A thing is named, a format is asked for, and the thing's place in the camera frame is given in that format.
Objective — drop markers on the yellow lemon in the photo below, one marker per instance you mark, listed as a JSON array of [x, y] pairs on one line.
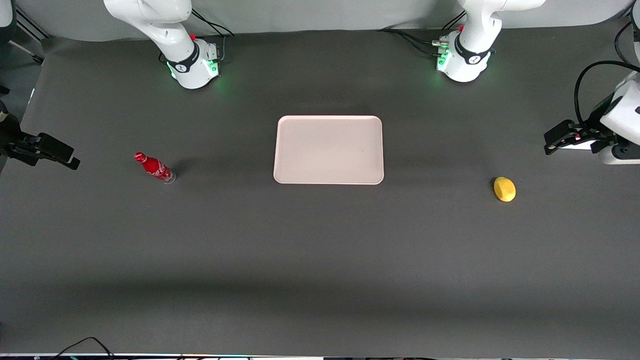
[[505, 190]]

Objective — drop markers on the red cookie box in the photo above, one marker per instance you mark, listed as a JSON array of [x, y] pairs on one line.
[[575, 146]]

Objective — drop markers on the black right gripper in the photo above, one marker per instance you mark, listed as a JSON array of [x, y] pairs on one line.
[[11, 139]]

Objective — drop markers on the dark grey table mat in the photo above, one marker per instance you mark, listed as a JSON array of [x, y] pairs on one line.
[[320, 250]]

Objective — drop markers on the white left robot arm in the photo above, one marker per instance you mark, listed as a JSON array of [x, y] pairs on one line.
[[467, 55]]

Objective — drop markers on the white rounded object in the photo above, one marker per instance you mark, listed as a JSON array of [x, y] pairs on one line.
[[5, 12]]

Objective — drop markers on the pink rectangular plastic tray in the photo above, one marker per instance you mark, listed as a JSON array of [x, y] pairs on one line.
[[320, 150]]

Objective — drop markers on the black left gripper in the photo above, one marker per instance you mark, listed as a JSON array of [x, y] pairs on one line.
[[591, 130]]

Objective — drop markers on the red cola bottle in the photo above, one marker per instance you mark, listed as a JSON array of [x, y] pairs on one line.
[[152, 166]]

